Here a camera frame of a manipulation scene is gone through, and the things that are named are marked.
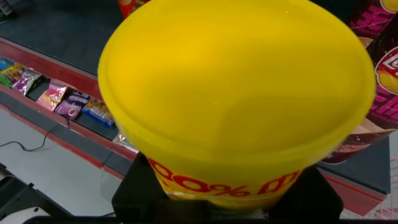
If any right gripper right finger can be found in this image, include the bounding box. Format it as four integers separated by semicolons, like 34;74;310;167
268;165;344;217

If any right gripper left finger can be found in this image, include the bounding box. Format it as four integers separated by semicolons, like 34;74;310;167
111;152;175;217

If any yellow snack can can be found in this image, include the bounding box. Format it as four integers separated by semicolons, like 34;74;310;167
97;0;377;213

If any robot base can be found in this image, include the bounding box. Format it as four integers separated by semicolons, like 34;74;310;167
0;162;116;224

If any shiny foil snack pack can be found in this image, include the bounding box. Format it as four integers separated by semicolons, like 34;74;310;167
113;133;139;154

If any blue orange snack pack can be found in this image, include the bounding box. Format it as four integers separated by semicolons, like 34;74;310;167
81;97;116;128

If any pink snack pack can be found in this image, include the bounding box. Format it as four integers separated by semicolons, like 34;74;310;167
35;78;70;112

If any silver purple snack pack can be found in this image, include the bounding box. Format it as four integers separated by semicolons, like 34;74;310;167
11;68;43;96

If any yellow green snack pack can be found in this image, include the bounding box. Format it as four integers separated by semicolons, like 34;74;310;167
0;63;25;88

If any red snack can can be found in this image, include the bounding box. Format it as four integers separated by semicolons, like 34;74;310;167
117;0;150;19

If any black cable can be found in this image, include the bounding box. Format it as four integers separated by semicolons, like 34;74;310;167
0;115;72;152

